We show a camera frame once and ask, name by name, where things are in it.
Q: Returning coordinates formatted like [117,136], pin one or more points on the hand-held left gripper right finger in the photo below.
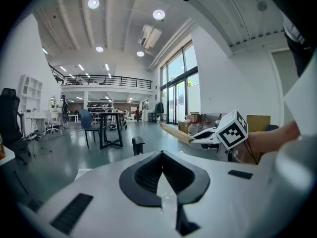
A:
[198,182]

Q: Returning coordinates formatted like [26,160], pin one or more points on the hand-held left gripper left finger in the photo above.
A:
[128,182]

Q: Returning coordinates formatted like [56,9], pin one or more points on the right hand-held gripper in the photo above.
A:
[231,130]

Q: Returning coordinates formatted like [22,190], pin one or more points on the wooden utensil item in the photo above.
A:
[177,132]

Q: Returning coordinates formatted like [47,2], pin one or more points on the person's right forearm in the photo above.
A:
[272,139]

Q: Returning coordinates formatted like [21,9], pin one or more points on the clear plastic jug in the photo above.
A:
[193,129]

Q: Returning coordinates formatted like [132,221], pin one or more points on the clothes rack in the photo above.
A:
[159,109]

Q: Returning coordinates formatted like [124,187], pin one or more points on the black high table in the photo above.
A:
[112,130]

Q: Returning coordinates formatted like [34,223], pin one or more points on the tall brown cardboard box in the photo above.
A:
[258,123]

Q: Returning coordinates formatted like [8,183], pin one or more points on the blue chair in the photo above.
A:
[86,123]

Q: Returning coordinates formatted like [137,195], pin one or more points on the white chair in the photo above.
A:
[52,121]

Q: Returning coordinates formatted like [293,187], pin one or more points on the black balcony railing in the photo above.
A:
[106,80]

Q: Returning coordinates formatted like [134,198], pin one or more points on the round ceiling light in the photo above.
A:
[140,53]
[93,3]
[99,49]
[158,14]

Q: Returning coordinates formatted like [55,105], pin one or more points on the oval mirror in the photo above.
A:
[52,102]

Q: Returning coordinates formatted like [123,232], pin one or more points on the white round table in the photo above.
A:
[36,119]

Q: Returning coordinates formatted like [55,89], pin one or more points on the ceiling air conditioner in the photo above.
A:
[149,36]

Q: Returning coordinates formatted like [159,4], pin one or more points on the black office chair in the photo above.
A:
[11,123]

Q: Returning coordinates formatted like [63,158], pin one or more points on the white shelf unit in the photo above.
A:
[31,93]

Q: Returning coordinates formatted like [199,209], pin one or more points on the ceiling smoke detector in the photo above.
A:
[262,6]

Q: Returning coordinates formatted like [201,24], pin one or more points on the black post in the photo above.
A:
[138,145]

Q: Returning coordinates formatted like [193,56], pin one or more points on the glass window wall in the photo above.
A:
[180,83]

